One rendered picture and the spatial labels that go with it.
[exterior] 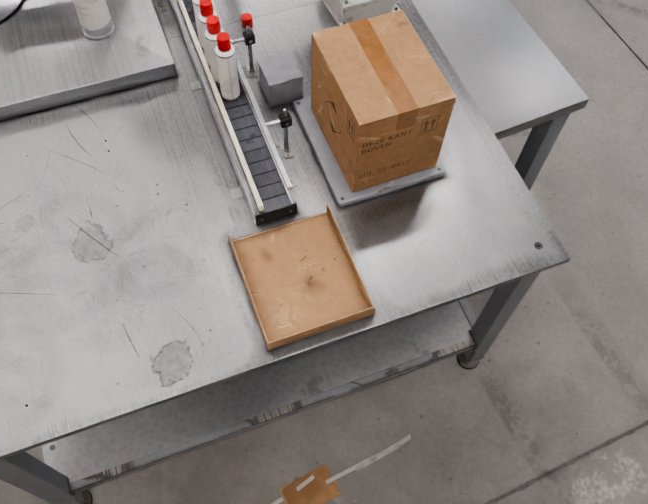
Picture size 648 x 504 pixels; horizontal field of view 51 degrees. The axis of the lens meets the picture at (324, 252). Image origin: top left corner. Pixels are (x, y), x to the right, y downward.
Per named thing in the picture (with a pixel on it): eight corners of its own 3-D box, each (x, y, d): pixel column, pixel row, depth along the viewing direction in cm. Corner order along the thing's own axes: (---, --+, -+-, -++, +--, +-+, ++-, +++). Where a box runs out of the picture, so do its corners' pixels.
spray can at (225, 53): (218, 89, 184) (209, 31, 166) (237, 84, 185) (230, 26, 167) (224, 103, 182) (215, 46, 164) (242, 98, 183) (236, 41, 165)
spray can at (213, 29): (209, 73, 187) (199, 14, 169) (227, 68, 188) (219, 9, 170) (214, 86, 185) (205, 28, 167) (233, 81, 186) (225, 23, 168)
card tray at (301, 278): (229, 242, 167) (228, 234, 164) (327, 212, 172) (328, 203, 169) (268, 350, 154) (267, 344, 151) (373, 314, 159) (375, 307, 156)
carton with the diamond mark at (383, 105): (310, 107, 186) (311, 32, 162) (390, 84, 191) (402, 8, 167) (351, 193, 173) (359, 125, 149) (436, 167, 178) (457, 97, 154)
